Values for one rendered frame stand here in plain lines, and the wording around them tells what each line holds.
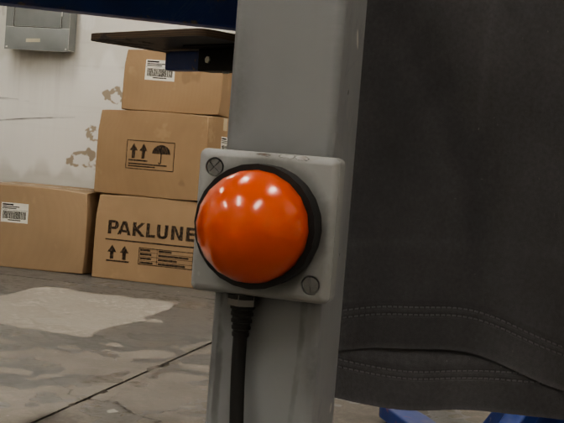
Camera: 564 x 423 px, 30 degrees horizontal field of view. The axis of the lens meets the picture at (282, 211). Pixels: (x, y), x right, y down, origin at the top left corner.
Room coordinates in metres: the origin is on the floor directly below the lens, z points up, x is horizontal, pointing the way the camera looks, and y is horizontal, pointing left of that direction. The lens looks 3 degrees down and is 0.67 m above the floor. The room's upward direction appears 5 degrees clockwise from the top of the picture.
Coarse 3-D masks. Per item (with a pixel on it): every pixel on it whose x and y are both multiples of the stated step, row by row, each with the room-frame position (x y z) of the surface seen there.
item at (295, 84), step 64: (256, 0) 0.37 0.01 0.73; (320, 0) 0.37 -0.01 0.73; (256, 64) 0.37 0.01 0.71; (320, 64) 0.37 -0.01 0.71; (256, 128) 0.37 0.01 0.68; (320, 128) 0.37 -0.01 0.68; (320, 192) 0.35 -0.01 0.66; (320, 256) 0.35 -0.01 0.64; (256, 320) 0.37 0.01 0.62; (320, 320) 0.37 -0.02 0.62; (256, 384) 0.37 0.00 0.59; (320, 384) 0.37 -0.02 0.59
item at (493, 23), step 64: (384, 0) 0.66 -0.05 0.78; (448, 0) 0.64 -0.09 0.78; (512, 0) 0.63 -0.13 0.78; (384, 64) 0.66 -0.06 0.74; (448, 64) 0.65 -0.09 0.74; (512, 64) 0.63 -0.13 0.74; (384, 128) 0.66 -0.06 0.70; (448, 128) 0.65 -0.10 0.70; (512, 128) 0.63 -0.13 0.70; (384, 192) 0.66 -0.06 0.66; (448, 192) 0.65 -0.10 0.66; (512, 192) 0.63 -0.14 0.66; (384, 256) 0.66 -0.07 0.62; (448, 256) 0.65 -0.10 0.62; (512, 256) 0.63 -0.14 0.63; (384, 320) 0.66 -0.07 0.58; (448, 320) 0.65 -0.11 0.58; (512, 320) 0.63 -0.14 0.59; (384, 384) 0.66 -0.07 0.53; (448, 384) 0.65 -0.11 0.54; (512, 384) 0.62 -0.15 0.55
